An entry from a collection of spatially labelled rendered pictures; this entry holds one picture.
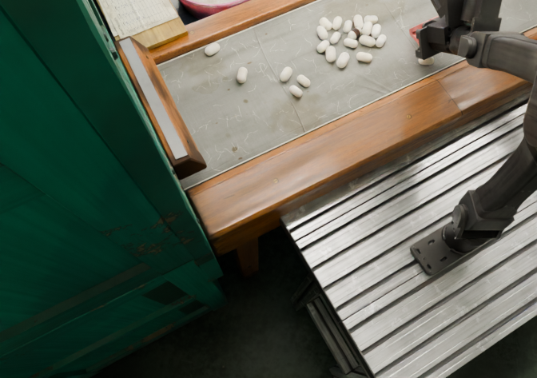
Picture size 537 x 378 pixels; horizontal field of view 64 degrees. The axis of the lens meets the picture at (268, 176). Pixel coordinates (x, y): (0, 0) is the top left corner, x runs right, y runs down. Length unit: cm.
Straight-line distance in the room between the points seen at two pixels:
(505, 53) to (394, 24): 38
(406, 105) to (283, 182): 31
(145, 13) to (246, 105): 31
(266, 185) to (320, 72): 31
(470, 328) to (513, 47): 52
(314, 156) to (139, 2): 53
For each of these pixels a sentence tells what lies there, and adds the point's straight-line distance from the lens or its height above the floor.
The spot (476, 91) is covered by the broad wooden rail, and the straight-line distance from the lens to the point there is 103.
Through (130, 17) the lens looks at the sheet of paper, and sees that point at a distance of 106.
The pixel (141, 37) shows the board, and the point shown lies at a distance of 102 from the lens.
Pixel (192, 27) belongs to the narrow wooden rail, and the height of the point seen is 76.
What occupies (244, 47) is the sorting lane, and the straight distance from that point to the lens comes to 102.
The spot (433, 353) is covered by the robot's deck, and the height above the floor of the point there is 67.
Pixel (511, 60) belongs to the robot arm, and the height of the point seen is 100.
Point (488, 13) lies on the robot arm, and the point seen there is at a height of 94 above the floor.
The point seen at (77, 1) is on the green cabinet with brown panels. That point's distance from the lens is 22.
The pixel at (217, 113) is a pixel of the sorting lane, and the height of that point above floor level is 74.
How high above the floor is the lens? 154
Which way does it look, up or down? 69 degrees down
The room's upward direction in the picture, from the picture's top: 3 degrees clockwise
